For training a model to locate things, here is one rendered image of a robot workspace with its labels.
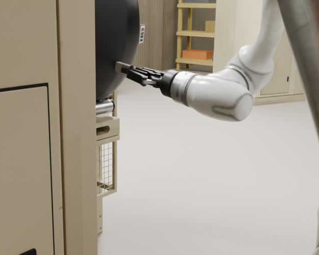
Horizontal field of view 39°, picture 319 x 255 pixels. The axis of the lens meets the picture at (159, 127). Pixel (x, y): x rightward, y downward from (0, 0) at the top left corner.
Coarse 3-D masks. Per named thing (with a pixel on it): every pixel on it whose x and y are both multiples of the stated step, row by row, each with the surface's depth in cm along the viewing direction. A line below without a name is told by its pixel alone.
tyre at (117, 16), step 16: (96, 0) 124; (112, 0) 129; (128, 0) 134; (96, 16) 124; (112, 16) 129; (128, 16) 134; (96, 32) 126; (112, 32) 130; (128, 32) 135; (96, 48) 127; (112, 48) 132; (128, 48) 138; (96, 64) 131; (112, 64) 136; (96, 80) 136; (112, 80) 142; (96, 96) 145
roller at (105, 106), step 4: (104, 100) 153; (108, 100) 154; (96, 104) 149; (100, 104) 150; (104, 104) 151; (108, 104) 152; (112, 104) 154; (96, 108) 148; (100, 108) 150; (104, 108) 151; (108, 108) 152; (112, 108) 154; (96, 112) 149; (100, 112) 150; (104, 112) 152; (108, 112) 155
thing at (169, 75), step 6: (168, 72) 123; (174, 72) 122; (150, 78) 125; (156, 78) 124; (162, 78) 123; (168, 78) 122; (156, 84) 124; (162, 84) 123; (168, 84) 121; (162, 90) 123; (168, 90) 122; (168, 96) 124
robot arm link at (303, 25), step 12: (288, 0) 62; (300, 0) 61; (312, 0) 60; (288, 12) 63; (300, 12) 61; (312, 12) 60; (288, 24) 63; (300, 24) 61; (312, 24) 60; (288, 36) 64; (300, 36) 61; (312, 36) 60; (300, 48) 62; (312, 48) 60; (300, 60) 62; (312, 60) 60; (300, 72) 63; (312, 72) 60; (312, 84) 60; (312, 96) 61; (312, 108) 61; (312, 120) 62; (312, 252) 58
